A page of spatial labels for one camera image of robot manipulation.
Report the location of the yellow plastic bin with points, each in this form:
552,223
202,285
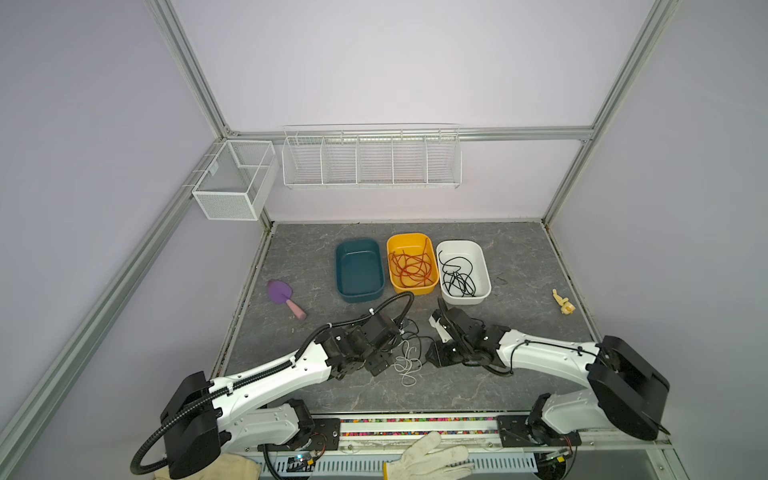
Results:
412,263

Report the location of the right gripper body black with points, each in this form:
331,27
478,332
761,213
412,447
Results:
446,353

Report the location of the small white mesh basket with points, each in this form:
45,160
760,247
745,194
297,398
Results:
237,181

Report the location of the white plastic bin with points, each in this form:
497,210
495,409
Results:
463,273

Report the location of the cream work glove left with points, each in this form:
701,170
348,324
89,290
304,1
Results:
229,467

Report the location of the beige toy figure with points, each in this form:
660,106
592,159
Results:
566,306

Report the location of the purple pink scoop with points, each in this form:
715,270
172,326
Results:
280,292

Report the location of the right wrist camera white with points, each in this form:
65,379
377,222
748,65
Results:
435,323

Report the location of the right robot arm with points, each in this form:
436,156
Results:
619,389

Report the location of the white work glove centre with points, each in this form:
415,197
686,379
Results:
425,460

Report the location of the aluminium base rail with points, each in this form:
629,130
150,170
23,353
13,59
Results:
481,432

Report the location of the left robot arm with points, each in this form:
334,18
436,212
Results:
206,416

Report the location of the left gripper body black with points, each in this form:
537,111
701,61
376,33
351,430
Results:
377,362

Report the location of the long white wire basket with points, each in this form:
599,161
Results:
406,155

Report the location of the teal plastic bin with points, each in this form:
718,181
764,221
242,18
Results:
359,270

